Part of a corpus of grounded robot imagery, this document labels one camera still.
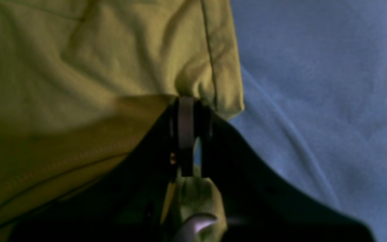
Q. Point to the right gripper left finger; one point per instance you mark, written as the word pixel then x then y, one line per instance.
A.
pixel 130 203

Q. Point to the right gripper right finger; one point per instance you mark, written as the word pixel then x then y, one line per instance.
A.
pixel 259 205

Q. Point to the olive green t-shirt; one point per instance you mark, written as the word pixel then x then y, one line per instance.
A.
pixel 82 81

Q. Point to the blue table cloth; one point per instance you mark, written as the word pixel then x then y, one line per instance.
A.
pixel 315 90

